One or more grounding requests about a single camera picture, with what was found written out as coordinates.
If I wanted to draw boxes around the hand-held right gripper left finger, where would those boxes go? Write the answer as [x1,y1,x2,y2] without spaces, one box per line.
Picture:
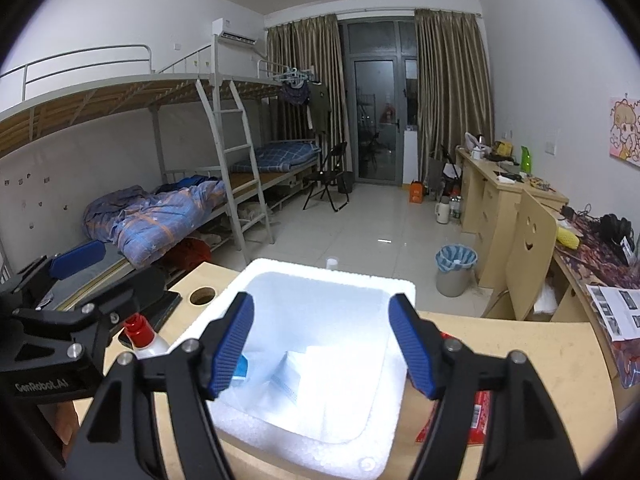
[65,291,256,480]

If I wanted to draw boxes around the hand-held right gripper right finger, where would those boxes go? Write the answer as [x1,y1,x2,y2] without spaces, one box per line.
[389,291,583,480]

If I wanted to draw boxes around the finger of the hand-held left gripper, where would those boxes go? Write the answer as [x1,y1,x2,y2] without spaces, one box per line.
[12,266,169,361]
[0,240,107,311]

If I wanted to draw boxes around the white foam box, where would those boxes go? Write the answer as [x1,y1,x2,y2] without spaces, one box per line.
[170,258,417,480]

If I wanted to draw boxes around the black flat object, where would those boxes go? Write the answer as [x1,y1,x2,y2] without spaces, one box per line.
[117,290,183,346]

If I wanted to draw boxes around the white bottle with red cap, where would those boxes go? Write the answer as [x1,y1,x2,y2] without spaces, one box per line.
[122,312,171,361]

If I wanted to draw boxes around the red bag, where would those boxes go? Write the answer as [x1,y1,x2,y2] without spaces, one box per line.
[167,237,213,273]

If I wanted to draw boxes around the blue plaid quilt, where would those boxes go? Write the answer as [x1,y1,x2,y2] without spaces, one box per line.
[82,180,228,267]

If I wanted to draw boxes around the large red packet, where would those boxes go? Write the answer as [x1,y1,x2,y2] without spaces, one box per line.
[416,389,497,447]

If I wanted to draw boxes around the grey trash bin blue bag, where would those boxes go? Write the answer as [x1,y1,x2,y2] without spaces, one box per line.
[435,244,478,297]

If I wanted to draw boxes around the wooden chair with smiley cutout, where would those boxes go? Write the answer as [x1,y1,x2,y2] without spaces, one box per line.
[482,187,558,321]

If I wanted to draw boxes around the curved light wooden desk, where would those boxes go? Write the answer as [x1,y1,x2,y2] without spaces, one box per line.
[530,240,640,411]

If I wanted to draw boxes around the grey metal bunk bed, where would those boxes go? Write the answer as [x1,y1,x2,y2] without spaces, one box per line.
[0,45,281,311]
[227,57,323,211]

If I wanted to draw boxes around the grey bunk bed ladder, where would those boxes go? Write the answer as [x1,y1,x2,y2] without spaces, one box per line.
[195,77,276,252]

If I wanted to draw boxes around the cluttered black folding chair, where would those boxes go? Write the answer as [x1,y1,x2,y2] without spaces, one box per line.
[427,145,463,196]

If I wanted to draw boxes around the dark printed desk mat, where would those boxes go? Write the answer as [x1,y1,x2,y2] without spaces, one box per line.
[555,220,640,391]

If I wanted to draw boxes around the folded blue plaid mattress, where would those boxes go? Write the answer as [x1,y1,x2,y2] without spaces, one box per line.
[231,141,321,172]

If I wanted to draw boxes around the printed paper sheet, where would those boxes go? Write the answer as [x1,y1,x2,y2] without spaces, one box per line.
[585,284,640,343]

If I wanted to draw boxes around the black headphones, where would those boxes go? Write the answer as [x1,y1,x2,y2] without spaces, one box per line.
[597,214,636,251]

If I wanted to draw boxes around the glass balcony door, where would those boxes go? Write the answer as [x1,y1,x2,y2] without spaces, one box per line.
[345,20,418,186]

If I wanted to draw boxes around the dark hanging garment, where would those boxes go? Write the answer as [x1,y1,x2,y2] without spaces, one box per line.
[280,80,308,107]

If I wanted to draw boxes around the olive hanging garment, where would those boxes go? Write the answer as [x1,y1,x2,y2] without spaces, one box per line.
[307,81,331,136]

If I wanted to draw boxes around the beige curtain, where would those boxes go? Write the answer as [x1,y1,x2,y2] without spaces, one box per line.
[265,14,351,196]
[414,8,496,186]

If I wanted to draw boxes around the white air conditioner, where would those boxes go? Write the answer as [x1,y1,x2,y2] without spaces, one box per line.
[212,18,259,46]

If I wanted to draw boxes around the cartoon wall poster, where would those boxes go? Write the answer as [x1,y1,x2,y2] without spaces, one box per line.
[606,94,640,165]

